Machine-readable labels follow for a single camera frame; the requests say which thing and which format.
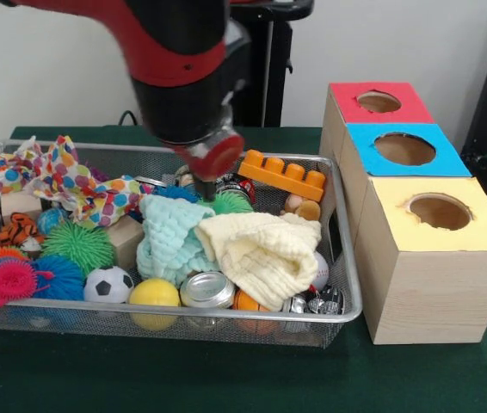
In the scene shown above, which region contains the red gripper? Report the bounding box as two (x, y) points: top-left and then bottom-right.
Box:
(175, 129), (247, 205)

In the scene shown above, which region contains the mint green cloth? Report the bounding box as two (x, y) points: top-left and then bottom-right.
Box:
(136, 195), (227, 287)

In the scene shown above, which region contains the orange rubber toy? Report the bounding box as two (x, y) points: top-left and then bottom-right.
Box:
(237, 149), (327, 201)

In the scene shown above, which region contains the cream yellow cloth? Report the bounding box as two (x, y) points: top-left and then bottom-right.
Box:
(194, 212), (323, 312)

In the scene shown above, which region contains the clear mesh bin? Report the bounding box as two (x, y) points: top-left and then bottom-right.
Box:
(0, 139), (364, 348)

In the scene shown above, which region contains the wooden box with three holes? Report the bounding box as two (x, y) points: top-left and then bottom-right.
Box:
(322, 81), (487, 346)

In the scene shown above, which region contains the silver can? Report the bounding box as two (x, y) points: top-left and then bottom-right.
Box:
(180, 271), (237, 311)

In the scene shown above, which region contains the yellow ball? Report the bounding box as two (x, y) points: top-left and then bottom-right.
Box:
(128, 277), (182, 332)

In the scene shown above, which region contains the small soccer ball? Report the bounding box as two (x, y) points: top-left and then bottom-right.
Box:
(83, 265), (135, 305)

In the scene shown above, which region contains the green spiky ball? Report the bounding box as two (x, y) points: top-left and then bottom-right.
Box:
(41, 222), (117, 278)

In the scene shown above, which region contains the polka dot cloth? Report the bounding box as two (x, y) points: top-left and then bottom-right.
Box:
(0, 133), (154, 229)

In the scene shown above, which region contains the blue spiky ball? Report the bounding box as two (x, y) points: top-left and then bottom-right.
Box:
(33, 254), (86, 302)

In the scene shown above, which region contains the pink spiky ball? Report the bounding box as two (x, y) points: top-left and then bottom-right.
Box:
(0, 258), (55, 310)

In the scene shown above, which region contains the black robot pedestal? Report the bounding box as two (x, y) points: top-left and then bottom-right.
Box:
(226, 0), (315, 129)

